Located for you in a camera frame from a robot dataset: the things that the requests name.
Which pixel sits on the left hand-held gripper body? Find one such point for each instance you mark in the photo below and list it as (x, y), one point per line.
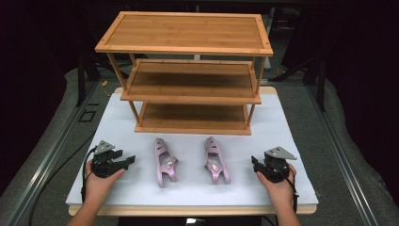
(103, 163)

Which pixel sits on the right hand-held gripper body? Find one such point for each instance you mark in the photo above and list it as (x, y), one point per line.
(276, 166)

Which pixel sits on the pink sandal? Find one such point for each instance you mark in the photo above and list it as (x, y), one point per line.
(163, 163)
(215, 161)

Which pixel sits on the wooden three-tier shoe rack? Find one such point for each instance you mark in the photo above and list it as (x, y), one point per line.
(188, 31)

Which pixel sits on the person's left hand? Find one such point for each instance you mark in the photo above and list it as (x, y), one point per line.
(98, 186)

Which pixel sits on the person's right hand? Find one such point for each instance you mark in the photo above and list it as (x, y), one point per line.
(279, 193)

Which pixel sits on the white table mat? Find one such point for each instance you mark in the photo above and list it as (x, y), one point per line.
(194, 150)

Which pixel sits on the small yellow object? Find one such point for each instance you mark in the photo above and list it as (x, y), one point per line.
(104, 84)

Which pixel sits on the black metal stand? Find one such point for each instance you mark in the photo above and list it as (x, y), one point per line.
(81, 81)
(320, 84)

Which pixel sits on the grey metal floor rail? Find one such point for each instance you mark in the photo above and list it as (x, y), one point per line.
(47, 160)
(338, 153)

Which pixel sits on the white post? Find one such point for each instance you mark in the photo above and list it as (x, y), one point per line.
(268, 37)

